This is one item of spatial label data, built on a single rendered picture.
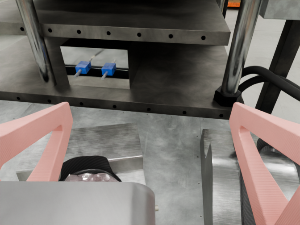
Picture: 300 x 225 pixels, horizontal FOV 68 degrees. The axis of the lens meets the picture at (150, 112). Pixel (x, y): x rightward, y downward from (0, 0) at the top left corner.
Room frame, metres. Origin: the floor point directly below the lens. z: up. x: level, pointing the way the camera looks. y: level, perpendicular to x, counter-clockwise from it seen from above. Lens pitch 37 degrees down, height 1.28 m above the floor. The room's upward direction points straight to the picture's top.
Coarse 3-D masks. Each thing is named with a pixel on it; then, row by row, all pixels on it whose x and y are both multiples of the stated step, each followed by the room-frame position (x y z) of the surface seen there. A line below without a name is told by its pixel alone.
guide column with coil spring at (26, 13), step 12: (24, 0) 0.83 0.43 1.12; (24, 12) 0.82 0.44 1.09; (36, 12) 0.86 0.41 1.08; (24, 24) 0.83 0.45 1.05; (36, 24) 0.84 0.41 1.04; (36, 36) 0.83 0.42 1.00; (36, 48) 0.82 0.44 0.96; (36, 60) 0.83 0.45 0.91; (48, 60) 0.84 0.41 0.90; (48, 72) 0.83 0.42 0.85; (48, 84) 0.82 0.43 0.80
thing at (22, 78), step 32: (0, 64) 1.06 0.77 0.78; (32, 64) 1.06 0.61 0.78; (64, 64) 1.06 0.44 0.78; (160, 64) 1.06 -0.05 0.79; (192, 64) 1.06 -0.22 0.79; (224, 64) 1.06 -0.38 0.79; (0, 96) 0.80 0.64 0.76; (32, 96) 0.78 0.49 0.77; (64, 96) 0.76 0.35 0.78; (96, 96) 0.76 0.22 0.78; (128, 96) 0.76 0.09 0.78; (160, 96) 0.76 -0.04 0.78; (192, 96) 0.76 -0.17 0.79
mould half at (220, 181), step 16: (208, 144) 0.41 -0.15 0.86; (224, 144) 0.34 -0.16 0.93; (256, 144) 0.41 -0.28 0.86; (208, 160) 0.32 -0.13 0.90; (224, 160) 0.29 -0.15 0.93; (272, 160) 0.29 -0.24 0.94; (288, 160) 0.29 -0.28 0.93; (208, 176) 0.29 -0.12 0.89; (224, 176) 0.26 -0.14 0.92; (272, 176) 0.26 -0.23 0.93; (288, 176) 0.26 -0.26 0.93; (208, 192) 0.26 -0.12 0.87; (224, 192) 0.24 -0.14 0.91; (288, 192) 0.23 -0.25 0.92; (208, 208) 0.23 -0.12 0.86; (224, 208) 0.21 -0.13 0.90; (240, 208) 0.21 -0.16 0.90; (208, 224) 0.21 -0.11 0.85; (224, 224) 0.19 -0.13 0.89; (240, 224) 0.19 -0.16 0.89
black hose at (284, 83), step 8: (248, 72) 0.74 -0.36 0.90; (256, 72) 0.71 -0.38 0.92; (264, 72) 0.68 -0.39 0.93; (272, 72) 0.67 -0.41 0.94; (272, 80) 0.64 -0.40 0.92; (280, 80) 0.63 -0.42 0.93; (280, 88) 0.61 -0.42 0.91; (288, 88) 0.60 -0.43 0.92; (296, 88) 0.59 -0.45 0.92; (296, 96) 0.57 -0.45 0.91
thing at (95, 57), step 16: (64, 48) 0.85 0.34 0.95; (80, 48) 0.84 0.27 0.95; (96, 48) 0.83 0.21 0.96; (112, 48) 0.82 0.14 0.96; (128, 48) 0.83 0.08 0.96; (144, 48) 1.20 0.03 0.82; (96, 64) 0.83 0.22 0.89; (112, 64) 0.82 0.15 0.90; (128, 64) 0.81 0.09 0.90; (80, 80) 0.84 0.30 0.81; (96, 80) 0.83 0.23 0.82; (112, 80) 0.82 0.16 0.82; (128, 80) 0.81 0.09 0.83
